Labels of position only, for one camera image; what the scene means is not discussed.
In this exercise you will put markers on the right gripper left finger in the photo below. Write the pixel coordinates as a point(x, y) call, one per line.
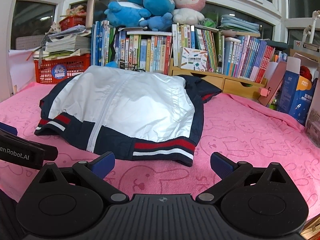
point(64, 202)

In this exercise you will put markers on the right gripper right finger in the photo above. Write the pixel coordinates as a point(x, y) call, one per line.
point(261, 202)

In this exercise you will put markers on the white and navy jacket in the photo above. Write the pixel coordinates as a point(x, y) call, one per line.
point(135, 115)

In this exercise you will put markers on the pink bunny towel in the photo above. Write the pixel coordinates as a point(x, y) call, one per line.
point(236, 127)

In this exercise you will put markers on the white paper sheet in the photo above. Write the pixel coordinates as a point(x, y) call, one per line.
point(22, 68)

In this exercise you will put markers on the red plastic crate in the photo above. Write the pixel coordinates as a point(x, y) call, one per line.
point(54, 71)

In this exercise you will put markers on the wooden drawer organizer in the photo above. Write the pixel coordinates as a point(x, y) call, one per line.
point(229, 85)

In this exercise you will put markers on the stack of papers and books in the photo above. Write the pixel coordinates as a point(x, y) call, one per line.
point(75, 41)

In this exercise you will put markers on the blue cardboard box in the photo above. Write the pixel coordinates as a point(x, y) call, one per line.
point(299, 85)

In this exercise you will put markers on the small red basket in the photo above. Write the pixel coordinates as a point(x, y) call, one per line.
point(72, 21)

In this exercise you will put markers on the row of books right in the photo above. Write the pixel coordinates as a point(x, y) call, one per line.
point(242, 56)

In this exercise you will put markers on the row of books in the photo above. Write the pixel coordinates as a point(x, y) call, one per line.
point(242, 56)
point(150, 50)

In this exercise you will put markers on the miniature black bicycle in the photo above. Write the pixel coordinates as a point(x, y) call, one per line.
point(132, 68)

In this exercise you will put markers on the white colourful card box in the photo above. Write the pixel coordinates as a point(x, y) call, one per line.
point(193, 59)

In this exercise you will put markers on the cardboard tube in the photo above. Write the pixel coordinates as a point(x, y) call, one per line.
point(90, 13)

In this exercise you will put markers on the row of books left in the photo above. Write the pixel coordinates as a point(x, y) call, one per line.
point(150, 50)

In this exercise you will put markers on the blue plush toy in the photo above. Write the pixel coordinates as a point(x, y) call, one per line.
point(155, 15)

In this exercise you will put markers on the pink bunny plush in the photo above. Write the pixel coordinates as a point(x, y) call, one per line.
point(188, 11)

